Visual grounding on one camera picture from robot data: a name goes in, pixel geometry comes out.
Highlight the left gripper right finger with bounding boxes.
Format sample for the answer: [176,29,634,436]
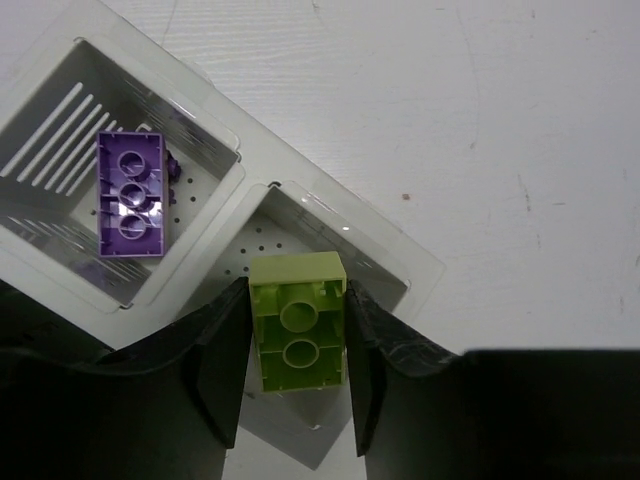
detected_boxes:
[345,281,639,479]

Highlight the purple long lego brick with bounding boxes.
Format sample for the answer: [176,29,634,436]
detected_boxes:
[96,130,169,258]

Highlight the green lego brick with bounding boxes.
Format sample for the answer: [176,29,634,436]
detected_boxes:
[248,251,347,393]

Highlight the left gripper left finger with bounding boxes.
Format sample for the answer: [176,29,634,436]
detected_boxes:
[1,277,252,479]

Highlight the white slotted container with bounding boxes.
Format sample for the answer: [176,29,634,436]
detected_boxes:
[0,0,448,472]

